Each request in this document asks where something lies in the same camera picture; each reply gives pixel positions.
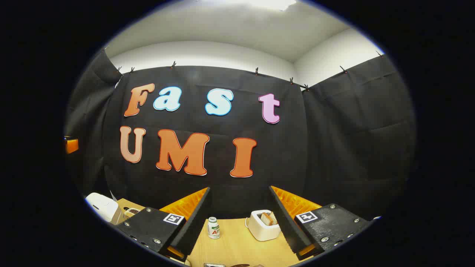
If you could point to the white toaster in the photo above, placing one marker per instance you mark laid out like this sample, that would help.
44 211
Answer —
261 231

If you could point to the white drink bottle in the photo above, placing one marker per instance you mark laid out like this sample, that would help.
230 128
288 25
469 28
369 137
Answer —
213 230

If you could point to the black backdrop cloth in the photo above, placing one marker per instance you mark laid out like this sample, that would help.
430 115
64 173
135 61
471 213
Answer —
334 148

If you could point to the white rice cooker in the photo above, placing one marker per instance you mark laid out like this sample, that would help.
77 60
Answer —
100 205

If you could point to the toast bread slice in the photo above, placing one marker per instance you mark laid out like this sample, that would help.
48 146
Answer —
274 216
265 218

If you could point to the row of small cloth clips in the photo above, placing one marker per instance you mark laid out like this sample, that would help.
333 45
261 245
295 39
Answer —
256 70

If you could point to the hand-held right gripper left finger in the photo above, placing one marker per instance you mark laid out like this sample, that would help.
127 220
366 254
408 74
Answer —
193 222

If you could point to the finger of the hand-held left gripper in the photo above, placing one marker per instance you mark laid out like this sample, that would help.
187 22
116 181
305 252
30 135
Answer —
71 145

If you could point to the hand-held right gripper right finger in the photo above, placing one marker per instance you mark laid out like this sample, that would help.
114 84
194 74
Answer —
289 226

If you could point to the white divided seasoning dish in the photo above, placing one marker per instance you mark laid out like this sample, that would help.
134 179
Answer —
131 212

